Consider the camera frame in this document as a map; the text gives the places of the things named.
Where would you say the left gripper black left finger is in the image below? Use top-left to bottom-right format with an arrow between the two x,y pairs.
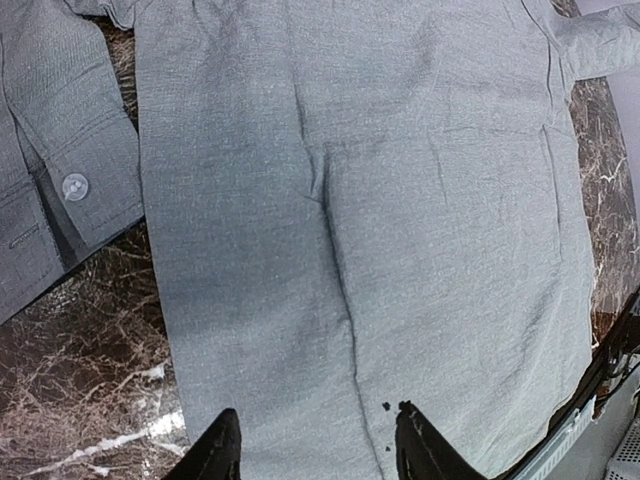
162,408 -> 242,480

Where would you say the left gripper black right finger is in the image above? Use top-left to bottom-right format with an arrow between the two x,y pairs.
395,401 -> 483,480

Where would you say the grey long sleeve shirt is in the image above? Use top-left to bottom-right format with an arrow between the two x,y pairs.
1,1 -> 639,479

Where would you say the white slotted cable duct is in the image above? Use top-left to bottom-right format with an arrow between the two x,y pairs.
519,394 -> 640,480

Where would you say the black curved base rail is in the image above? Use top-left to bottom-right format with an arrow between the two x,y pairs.
501,288 -> 639,479

